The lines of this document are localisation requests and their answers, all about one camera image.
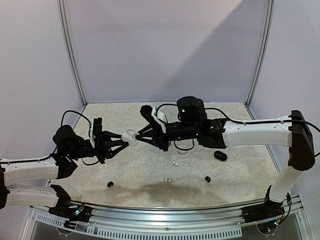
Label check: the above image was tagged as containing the right aluminium corner post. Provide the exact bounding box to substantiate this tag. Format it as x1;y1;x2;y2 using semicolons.
244;0;275;108

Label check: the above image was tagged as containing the aluminium front rail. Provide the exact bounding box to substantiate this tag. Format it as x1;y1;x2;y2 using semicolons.
19;192;311;240

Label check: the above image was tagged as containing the black earbud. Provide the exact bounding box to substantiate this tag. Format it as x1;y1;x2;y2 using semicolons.
204;176;211;183
107;181;114;188

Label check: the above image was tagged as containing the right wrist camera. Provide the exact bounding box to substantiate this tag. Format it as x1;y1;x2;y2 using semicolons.
140;105;168;133

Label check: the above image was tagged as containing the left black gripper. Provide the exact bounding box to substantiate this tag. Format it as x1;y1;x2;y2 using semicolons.
67;130;129;164

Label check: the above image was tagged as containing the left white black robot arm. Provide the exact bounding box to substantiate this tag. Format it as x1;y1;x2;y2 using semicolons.
0;125;137;217

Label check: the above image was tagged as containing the left aluminium corner post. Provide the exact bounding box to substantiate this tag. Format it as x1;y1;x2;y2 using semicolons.
57;0;88;107

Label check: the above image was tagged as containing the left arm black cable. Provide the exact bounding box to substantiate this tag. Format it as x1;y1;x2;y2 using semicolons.
0;109;101;166

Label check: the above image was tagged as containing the black earbud charging case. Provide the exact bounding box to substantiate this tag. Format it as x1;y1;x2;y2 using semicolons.
213;150;228;162

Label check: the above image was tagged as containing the white oblong charging case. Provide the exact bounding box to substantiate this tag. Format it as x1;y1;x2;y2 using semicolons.
121;128;139;147

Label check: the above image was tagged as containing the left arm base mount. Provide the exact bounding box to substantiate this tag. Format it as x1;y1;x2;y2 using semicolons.
48;202;93;223

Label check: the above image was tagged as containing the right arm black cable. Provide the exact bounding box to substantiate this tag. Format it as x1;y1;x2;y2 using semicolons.
156;102;320;158

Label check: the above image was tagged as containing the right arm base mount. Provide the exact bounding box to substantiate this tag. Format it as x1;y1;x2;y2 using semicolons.
241;199;285;223

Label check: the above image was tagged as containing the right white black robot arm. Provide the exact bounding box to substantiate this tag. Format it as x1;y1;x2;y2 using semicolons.
136;96;316;218

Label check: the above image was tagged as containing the black earbud left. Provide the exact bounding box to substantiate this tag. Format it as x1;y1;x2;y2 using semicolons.
107;181;114;188

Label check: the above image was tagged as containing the black earbud right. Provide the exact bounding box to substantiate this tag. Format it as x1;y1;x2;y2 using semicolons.
204;176;211;183

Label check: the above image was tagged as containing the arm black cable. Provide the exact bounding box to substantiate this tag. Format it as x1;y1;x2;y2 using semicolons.
156;102;320;158
0;109;101;166

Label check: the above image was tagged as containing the aluminium corner post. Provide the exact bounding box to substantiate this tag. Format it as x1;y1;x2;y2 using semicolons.
57;0;88;107
244;0;275;108

